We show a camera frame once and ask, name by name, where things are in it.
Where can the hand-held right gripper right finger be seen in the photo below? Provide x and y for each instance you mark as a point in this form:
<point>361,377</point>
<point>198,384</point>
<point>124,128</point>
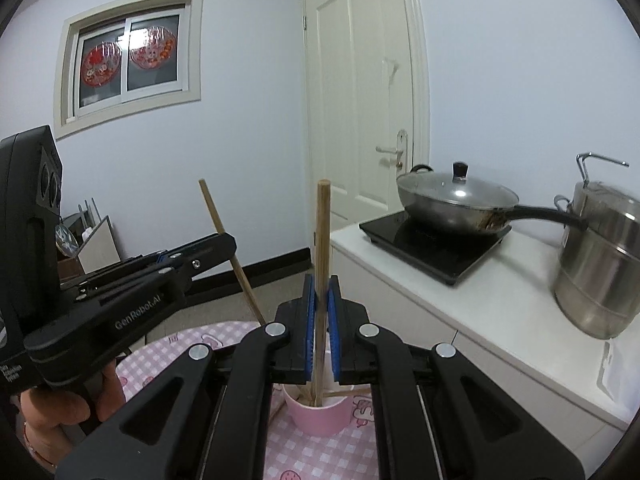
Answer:
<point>334,330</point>

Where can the cream panel door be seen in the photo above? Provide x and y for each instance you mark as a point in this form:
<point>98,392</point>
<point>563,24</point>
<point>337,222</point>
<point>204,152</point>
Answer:
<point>365,85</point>

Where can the red round window decal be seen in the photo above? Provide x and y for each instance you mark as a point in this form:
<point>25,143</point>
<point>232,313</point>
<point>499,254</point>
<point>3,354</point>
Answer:
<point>151,47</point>
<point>101,65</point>

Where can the white paper pad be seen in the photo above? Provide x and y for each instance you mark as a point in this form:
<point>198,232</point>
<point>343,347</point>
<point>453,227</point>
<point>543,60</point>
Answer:
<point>614,370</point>

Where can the black induction cooker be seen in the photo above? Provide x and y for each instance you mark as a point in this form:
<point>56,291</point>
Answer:
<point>440,250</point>

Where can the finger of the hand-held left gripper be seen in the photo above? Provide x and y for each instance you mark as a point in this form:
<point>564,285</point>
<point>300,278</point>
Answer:
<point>210,255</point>
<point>130,265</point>

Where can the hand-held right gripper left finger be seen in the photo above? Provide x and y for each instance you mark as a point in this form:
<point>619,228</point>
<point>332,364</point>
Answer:
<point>310,320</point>

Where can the white counter cabinet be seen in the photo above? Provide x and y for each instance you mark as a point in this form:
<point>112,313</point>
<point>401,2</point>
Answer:
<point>450,310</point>

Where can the cream framed window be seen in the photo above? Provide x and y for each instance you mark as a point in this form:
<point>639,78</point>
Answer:
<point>150,60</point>

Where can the cardboard box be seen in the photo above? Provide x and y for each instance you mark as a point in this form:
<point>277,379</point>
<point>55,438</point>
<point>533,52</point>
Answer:
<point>97,250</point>

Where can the long wooden chopstick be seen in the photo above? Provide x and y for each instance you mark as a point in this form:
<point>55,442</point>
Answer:
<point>322,235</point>
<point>215,215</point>

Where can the person's left hand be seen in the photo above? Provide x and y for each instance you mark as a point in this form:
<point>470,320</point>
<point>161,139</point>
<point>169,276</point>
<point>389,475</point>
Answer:
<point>55,405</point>

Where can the pink cup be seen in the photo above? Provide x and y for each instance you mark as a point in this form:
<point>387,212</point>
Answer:
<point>320,420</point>

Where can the steel steamer pot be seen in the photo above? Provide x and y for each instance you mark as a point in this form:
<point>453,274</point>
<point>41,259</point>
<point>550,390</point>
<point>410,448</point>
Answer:
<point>600,280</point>

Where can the glass wok lid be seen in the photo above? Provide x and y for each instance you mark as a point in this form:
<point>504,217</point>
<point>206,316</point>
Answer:
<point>460,192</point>

